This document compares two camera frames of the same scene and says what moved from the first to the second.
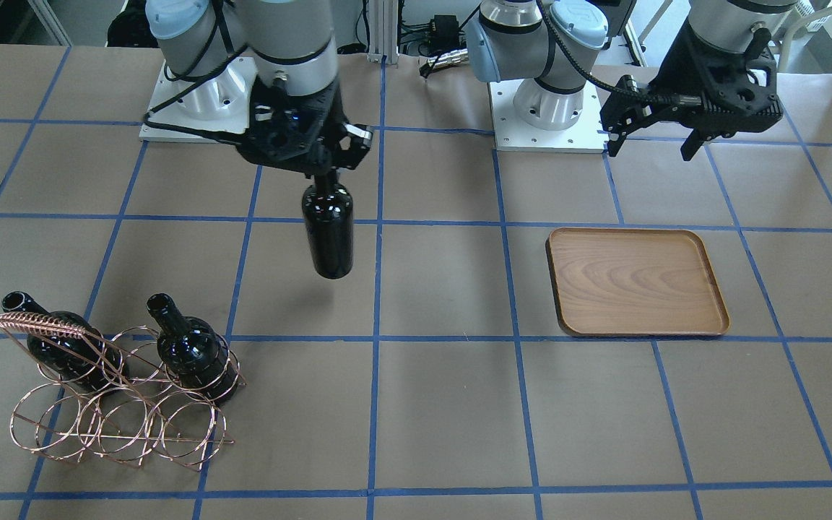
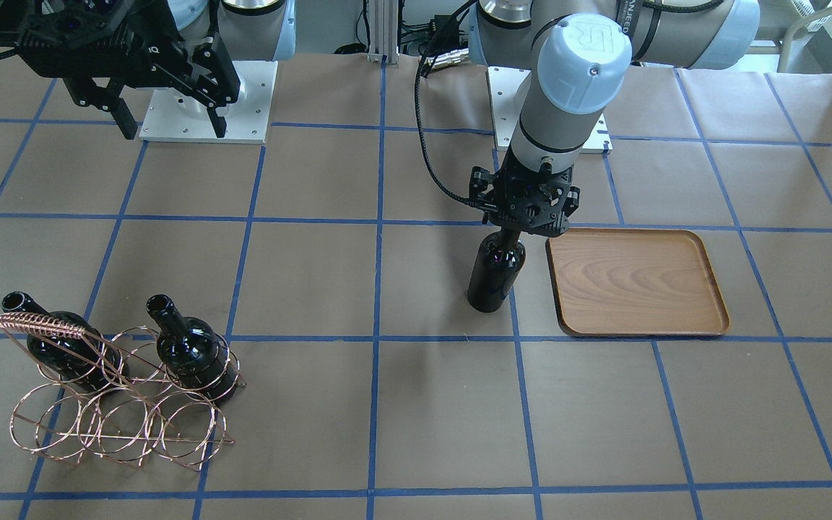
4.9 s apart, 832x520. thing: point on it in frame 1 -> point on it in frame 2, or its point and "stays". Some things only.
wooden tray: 633,282 stays
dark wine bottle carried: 328,217 -> 496,266
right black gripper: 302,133 -> 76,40
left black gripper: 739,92 -> 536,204
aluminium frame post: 383,32 stays
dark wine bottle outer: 90,361 stays
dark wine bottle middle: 193,352 stays
